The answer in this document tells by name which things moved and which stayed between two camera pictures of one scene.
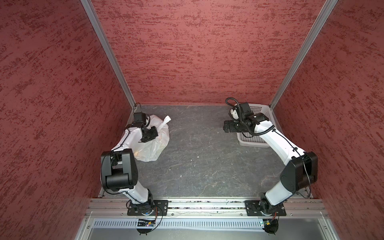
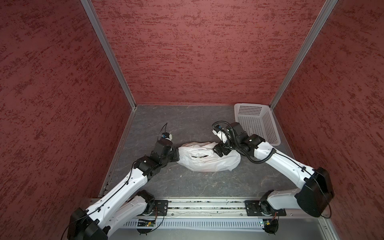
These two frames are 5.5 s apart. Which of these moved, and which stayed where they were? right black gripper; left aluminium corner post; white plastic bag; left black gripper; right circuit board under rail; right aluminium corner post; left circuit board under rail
Moved: left black gripper; right black gripper; white plastic bag
Stayed: right aluminium corner post; left aluminium corner post; right circuit board under rail; left circuit board under rail
